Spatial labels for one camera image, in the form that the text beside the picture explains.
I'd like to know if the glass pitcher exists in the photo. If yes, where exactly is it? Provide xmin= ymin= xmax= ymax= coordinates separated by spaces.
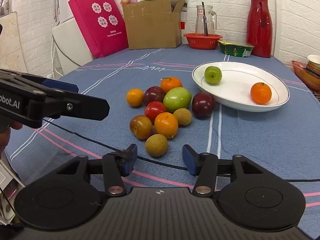
xmin=195 ymin=3 xmax=217 ymax=36

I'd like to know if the small orange left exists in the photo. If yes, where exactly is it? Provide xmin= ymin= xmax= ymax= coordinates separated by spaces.
xmin=126 ymin=88 xmax=144 ymax=107

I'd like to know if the white cup in bowl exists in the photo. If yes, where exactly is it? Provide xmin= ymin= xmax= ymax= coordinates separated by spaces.
xmin=307 ymin=55 xmax=320 ymax=68

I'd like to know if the red tomato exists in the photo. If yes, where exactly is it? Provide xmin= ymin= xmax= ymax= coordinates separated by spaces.
xmin=144 ymin=101 xmax=167 ymax=123

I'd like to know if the brown longan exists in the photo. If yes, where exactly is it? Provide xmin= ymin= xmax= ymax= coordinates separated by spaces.
xmin=173 ymin=108 xmax=193 ymax=126
xmin=145 ymin=134 xmax=168 ymax=157

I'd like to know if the orange with stem top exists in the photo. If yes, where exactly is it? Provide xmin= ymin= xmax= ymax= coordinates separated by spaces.
xmin=160 ymin=77 xmax=183 ymax=93

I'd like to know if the red plastic basket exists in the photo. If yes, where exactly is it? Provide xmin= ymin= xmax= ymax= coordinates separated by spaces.
xmin=184 ymin=33 xmax=222 ymax=50

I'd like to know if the orange glass bowl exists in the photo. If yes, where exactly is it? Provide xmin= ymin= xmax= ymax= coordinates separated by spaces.
xmin=291 ymin=61 xmax=320 ymax=92

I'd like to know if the dark red plum left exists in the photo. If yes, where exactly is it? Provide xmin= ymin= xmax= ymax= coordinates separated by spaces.
xmin=143 ymin=86 xmax=166 ymax=106

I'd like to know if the large orange tangerine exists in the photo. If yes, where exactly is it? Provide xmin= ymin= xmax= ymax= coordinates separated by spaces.
xmin=250 ymin=82 xmax=272 ymax=105

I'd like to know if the brown longan front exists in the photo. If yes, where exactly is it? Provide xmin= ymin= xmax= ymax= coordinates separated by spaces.
xmin=145 ymin=134 xmax=168 ymax=157

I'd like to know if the orange citrus centre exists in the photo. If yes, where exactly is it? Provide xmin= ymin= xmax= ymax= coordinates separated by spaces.
xmin=154 ymin=112 xmax=178 ymax=139

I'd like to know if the brown longan centre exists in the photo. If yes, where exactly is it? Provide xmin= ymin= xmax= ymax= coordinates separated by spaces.
xmin=173 ymin=108 xmax=193 ymax=126

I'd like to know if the pink tote bag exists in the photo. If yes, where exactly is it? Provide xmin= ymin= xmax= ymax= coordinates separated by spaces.
xmin=68 ymin=0 xmax=129 ymax=57

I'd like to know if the small green jujube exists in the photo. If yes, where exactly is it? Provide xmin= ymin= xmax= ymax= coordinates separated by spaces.
xmin=204 ymin=66 xmax=222 ymax=85

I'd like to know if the green instant noodle bowl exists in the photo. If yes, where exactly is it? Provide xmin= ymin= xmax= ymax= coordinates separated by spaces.
xmin=218 ymin=40 xmax=254 ymax=57

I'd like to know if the dark red plum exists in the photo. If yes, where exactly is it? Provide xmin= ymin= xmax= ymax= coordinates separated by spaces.
xmin=143 ymin=86 xmax=166 ymax=106
xmin=192 ymin=92 xmax=216 ymax=118

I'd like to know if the cardboard box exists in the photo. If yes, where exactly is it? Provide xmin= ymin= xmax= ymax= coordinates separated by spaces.
xmin=123 ymin=0 xmax=185 ymax=50

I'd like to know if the black straw in pitcher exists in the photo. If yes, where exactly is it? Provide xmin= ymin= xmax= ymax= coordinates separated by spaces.
xmin=202 ymin=1 xmax=208 ymax=36

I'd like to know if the red thermos jug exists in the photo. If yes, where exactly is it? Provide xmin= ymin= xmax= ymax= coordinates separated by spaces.
xmin=247 ymin=0 xmax=273 ymax=57

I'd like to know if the person's left hand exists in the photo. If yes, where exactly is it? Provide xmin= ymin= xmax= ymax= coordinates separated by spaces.
xmin=0 ymin=121 xmax=23 ymax=156

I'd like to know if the dark red plum right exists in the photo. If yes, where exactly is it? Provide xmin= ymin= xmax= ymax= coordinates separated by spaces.
xmin=192 ymin=92 xmax=216 ymax=118

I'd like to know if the red-yellow plum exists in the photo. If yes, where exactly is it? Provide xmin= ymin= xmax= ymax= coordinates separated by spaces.
xmin=129 ymin=115 xmax=152 ymax=140

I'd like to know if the white round plate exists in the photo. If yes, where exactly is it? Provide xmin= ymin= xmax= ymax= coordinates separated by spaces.
xmin=192 ymin=62 xmax=290 ymax=112

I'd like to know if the white appliance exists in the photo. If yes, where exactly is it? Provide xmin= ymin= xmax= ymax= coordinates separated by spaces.
xmin=53 ymin=0 xmax=94 ymax=75

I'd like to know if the large green tomato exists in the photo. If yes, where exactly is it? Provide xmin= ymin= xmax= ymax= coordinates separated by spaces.
xmin=163 ymin=87 xmax=192 ymax=113

